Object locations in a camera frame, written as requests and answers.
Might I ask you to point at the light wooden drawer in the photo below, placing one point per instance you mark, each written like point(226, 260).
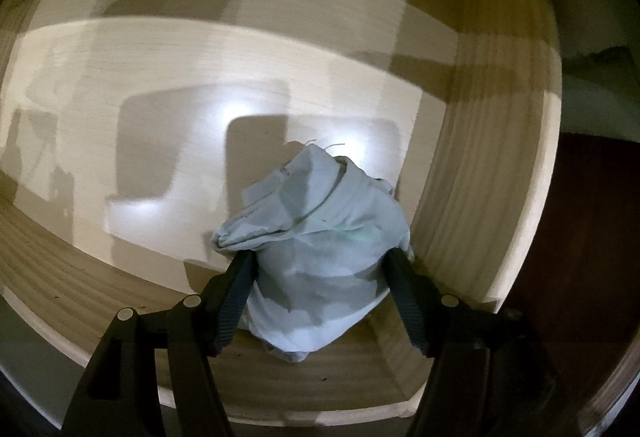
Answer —
point(200, 142)

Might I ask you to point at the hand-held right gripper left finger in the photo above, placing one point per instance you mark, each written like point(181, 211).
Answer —
point(237, 297)

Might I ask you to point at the pale blue underwear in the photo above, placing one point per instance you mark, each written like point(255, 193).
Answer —
point(320, 257)

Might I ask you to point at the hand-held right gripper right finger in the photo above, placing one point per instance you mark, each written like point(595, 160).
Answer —
point(407, 302)

